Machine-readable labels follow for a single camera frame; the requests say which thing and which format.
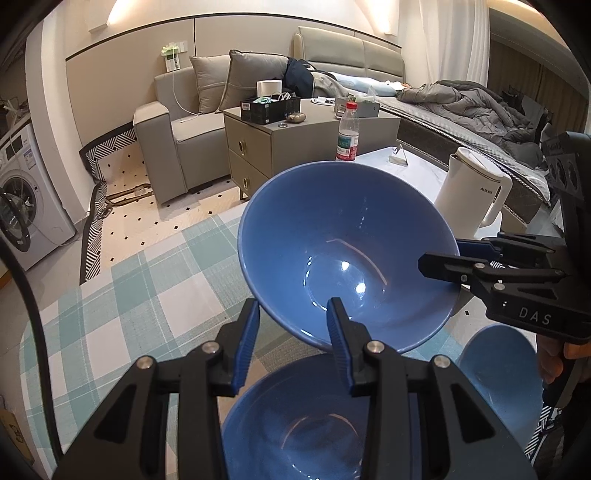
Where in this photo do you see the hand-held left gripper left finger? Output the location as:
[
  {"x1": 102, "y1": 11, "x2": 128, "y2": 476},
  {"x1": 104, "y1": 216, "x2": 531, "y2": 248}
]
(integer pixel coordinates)
[{"x1": 53, "y1": 298, "x2": 262, "y2": 480}]

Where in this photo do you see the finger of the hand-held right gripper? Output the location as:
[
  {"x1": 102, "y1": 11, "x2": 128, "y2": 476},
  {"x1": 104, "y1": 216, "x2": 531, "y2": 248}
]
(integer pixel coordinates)
[
  {"x1": 456, "y1": 232, "x2": 561, "y2": 272},
  {"x1": 418, "y1": 251, "x2": 566, "y2": 296}
]

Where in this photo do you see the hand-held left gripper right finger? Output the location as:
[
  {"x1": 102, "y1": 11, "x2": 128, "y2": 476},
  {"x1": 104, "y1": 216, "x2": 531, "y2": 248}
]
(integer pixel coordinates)
[{"x1": 325, "y1": 296, "x2": 539, "y2": 480}]

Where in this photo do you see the blue bowl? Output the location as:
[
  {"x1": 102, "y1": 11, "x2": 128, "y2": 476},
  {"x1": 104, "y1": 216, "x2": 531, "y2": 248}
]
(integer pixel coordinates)
[
  {"x1": 457, "y1": 323, "x2": 546, "y2": 450},
  {"x1": 221, "y1": 353, "x2": 384, "y2": 480},
  {"x1": 237, "y1": 161, "x2": 462, "y2": 356}
]

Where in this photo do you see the person's right hand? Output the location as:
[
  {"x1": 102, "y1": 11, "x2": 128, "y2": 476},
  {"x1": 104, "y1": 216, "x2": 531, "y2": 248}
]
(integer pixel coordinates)
[{"x1": 536, "y1": 340, "x2": 591, "y2": 386}]

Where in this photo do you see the white electric kettle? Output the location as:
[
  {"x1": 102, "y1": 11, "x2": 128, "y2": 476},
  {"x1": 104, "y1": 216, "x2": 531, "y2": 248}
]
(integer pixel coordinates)
[{"x1": 434, "y1": 147, "x2": 514, "y2": 230}]

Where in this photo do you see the white marble coffee table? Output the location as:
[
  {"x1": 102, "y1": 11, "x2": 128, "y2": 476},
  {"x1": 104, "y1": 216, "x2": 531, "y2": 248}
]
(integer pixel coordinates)
[{"x1": 355, "y1": 145, "x2": 561, "y2": 324}]

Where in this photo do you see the checked teal tablecloth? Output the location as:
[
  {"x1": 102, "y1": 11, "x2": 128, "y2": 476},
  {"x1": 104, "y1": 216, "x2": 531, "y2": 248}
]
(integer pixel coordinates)
[{"x1": 18, "y1": 212, "x2": 462, "y2": 480}]

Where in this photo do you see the grey duvet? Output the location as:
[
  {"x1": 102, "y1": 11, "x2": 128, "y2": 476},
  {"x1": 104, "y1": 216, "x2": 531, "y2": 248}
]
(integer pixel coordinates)
[{"x1": 396, "y1": 79, "x2": 552, "y2": 162}]

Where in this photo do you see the black white patterned rug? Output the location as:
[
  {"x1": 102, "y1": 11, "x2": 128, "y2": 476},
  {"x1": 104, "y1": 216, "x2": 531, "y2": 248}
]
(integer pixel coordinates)
[{"x1": 79, "y1": 127, "x2": 250, "y2": 284}]

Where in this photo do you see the clear plastic water bottle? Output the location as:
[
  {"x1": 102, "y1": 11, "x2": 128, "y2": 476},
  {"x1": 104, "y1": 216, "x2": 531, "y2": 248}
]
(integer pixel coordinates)
[{"x1": 335, "y1": 102, "x2": 360, "y2": 162}]

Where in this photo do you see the grey tissue box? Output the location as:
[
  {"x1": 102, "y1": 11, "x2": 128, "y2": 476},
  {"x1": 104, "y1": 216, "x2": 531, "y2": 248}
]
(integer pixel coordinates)
[{"x1": 346, "y1": 95, "x2": 380, "y2": 118}]

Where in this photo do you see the grey drawer cabinet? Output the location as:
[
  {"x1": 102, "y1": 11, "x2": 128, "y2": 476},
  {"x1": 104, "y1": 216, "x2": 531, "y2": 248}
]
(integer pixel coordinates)
[{"x1": 223, "y1": 97, "x2": 402, "y2": 201}]

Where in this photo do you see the light blue blanket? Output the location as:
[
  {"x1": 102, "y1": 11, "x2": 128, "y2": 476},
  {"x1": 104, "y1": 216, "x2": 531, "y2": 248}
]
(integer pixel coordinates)
[{"x1": 314, "y1": 71, "x2": 398, "y2": 99}]

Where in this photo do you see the white curtain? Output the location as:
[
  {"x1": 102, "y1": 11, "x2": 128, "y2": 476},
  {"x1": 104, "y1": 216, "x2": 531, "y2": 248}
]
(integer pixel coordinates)
[{"x1": 450, "y1": 0, "x2": 490, "y2": 86}]

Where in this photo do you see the beige sofa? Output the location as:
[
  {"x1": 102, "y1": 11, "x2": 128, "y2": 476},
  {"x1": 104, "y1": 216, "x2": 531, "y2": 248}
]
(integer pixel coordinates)
[{"x1": 134, "y1": 65, "x2": 296, "y2": 206}]

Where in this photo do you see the beige upholstered bed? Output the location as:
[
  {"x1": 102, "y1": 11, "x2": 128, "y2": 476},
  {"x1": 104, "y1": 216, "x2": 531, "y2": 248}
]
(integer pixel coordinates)
[{"x1": 293, "y1": 25, "x2": 555, "y2": 208}]

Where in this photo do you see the black storage box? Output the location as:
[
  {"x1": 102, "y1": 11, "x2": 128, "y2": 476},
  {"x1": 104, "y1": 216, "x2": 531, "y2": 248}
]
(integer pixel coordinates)
[{"x1": 239, "y1": 95, "x2": 302, "y2": 126}]

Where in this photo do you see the dark blue jacket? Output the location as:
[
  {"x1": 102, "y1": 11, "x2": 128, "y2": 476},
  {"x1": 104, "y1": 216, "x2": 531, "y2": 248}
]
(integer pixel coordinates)
[{"x1": 283, "y1": 58, "x2": 317, "y2": 99}]

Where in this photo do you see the white washing machine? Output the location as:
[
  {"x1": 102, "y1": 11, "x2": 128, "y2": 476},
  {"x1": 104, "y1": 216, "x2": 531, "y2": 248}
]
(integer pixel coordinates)
[{"x1": 0, "y1": 122, "x2": 77, "y2": 273}]

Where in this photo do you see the cardboard box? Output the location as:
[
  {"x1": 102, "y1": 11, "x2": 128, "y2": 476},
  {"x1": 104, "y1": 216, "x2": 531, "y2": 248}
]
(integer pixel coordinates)
[{"x1": 0, "y1": 406, "x2": 33, "y2": 464}]

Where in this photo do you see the grey sofa pillow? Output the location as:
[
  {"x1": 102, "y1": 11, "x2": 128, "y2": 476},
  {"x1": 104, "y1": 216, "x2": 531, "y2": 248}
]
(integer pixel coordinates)
[
  {"x1": 217, "y1": 49, "x2": 291, "y2": 114},
  {"x1": 189, "y1": 54, "x2": 232, "y2": 115}
]

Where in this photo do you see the brown extension cable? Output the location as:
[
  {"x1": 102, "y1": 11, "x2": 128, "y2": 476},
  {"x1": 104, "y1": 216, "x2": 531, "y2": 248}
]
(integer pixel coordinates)
[{"x1": 105, "y1": 184, "x2": 153, "y2": 206}]

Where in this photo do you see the black cable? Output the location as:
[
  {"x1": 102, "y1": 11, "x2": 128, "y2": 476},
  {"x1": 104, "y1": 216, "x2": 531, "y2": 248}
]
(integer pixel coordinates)
[{"x1": 0, "y1": 189, "x2": 63, "y2": 467}]

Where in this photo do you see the white charging cable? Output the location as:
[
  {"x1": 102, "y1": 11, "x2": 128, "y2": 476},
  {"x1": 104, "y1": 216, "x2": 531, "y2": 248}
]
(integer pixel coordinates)
[{"x1": 172, "y1": 69, "x2": 204, "y2": 123}]

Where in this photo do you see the green white wall plug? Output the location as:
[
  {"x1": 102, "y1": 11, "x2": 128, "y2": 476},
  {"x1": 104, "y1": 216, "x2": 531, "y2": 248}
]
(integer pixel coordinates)
[{"x1": 161, "y1": 41, "x2": 188, "y2": 72}]

